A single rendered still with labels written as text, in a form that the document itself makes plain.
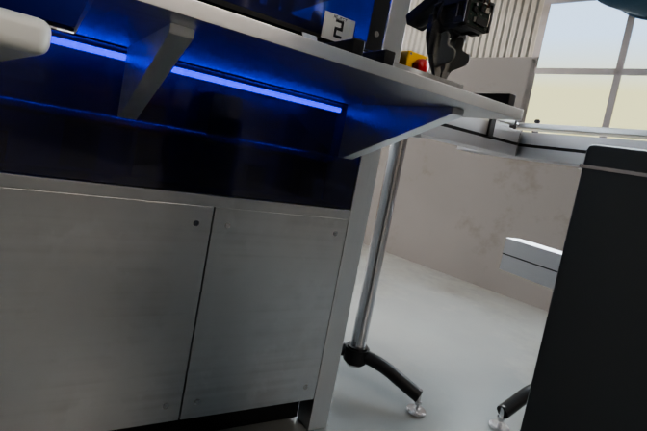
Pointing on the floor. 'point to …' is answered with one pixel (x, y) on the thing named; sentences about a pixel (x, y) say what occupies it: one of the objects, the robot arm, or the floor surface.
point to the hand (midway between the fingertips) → (436, 77)
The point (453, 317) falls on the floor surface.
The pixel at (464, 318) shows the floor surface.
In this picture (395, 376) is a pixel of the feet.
